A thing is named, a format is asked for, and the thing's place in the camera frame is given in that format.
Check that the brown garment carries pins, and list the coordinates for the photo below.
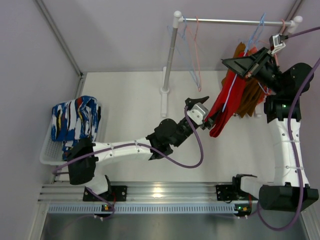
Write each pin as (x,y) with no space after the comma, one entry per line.
(252,93)

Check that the aluminium mounting rail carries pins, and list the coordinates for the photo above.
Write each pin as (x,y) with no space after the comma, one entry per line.
(137,192)

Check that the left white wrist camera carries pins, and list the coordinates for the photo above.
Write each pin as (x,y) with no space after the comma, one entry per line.
(198,113)

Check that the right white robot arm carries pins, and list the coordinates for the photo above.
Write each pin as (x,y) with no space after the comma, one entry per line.
(290,190)

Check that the empty pink hanger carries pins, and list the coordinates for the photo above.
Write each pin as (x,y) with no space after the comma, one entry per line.
(280,32)

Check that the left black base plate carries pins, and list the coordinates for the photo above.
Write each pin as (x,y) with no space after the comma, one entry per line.
(116,193)

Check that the white plastic basket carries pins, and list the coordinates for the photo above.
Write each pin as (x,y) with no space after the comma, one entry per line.
(51,152)

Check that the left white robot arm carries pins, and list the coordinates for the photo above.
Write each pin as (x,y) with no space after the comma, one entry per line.
(87,161)

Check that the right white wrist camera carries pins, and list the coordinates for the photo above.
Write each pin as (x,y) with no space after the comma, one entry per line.
(277,43)

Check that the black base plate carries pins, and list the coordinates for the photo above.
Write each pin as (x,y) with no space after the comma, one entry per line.
(116,193)
(228,193)

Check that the silver clothes rack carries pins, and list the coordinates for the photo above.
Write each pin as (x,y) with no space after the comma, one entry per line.
(173,30)

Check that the blue white patterned shorts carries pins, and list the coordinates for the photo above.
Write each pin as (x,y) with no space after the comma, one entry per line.
(75,120)

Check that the red garment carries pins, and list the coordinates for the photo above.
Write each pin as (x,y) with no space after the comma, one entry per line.
(221,118)

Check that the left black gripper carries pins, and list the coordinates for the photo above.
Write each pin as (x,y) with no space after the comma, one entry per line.
(204,122)

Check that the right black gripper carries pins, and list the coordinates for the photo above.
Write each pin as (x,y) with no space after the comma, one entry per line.
(258,66)

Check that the light blue wire hanger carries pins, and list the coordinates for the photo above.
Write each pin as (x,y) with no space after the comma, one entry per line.
(186,55)

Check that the grey slotted cable duct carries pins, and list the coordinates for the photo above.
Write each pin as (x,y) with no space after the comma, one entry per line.
(153,208)

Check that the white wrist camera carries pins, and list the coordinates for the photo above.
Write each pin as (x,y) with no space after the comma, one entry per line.
(198,113)
(277,43)

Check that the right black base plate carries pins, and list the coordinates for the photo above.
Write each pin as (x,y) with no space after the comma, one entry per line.
(228,193)

